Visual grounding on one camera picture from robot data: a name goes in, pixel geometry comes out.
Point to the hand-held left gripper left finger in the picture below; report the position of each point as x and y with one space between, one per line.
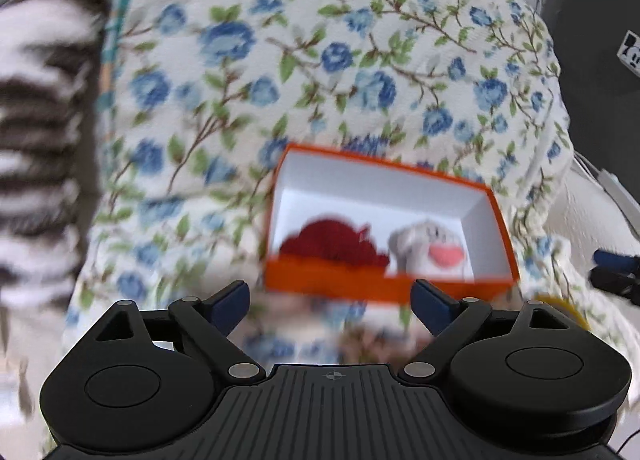
234 302

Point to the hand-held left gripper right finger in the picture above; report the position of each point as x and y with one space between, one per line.
427 304

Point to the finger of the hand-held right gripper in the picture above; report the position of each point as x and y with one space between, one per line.
617 261
612 282

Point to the orange cardboard box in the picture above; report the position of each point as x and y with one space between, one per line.
380 285

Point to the white sheet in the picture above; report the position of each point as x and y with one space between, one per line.
585 225

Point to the grey plush toy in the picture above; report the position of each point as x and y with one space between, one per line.
430 247

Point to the red knitted item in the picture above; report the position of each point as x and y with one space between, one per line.
330 240

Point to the black white sticker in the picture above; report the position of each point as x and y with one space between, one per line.
630 51

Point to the blue floral blanket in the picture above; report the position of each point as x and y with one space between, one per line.
350 40

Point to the brown white striped fuzzy blanket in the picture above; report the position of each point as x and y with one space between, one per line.
40 90

